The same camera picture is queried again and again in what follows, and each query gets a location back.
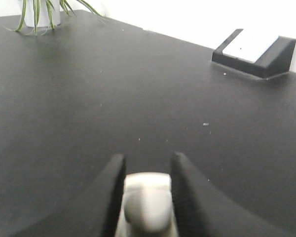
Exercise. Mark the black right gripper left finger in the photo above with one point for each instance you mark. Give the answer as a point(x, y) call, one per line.
point(93, 213)

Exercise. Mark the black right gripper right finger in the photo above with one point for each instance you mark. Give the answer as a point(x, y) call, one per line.
point(201, 210)

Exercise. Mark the glass jar with beige lid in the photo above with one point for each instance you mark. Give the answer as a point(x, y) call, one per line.
point(147, 207)

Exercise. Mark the black desktop power socket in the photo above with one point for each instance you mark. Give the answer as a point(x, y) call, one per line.
point(264, 55)

